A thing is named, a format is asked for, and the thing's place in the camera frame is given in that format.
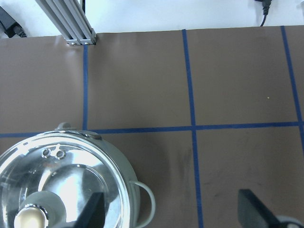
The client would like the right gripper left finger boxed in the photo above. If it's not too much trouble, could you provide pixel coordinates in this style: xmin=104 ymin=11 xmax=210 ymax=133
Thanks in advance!
xmin=54 ymin=192 xmax=105 ymax=228

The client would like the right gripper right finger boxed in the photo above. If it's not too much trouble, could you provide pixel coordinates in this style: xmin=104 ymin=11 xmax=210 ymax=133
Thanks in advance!
xmin=238 ymin=189 xmax=280 ymax=228

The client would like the glass pot lid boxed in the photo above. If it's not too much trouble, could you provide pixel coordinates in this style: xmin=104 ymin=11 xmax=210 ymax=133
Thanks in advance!
xmin=0 ymin=133 xmax=136 ymax=228

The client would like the pale green cooking pot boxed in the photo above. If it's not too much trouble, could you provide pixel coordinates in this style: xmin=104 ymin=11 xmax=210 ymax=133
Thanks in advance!
xmin=0 ymin=122 xmax=156 ymax=228

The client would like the brown paper table mat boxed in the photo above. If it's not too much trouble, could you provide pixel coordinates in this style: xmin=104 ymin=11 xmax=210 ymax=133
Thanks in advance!
xmin=0 ymin=26 xmax=304 ymax=228

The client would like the black power adapter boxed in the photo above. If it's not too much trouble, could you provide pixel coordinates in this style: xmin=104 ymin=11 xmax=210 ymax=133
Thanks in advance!
xmin=0 ymin=7 xmax=27 ymax=38

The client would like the aluminium frame post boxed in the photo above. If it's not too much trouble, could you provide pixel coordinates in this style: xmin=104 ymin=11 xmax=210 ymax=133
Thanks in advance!
xmin=36 ymin=0 xmax=96 ymax=46

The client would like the black power cable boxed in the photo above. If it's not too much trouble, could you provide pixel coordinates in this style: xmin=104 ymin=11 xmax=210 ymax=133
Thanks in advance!
xmin=254 ymin=0 xmax=273 ymax=27

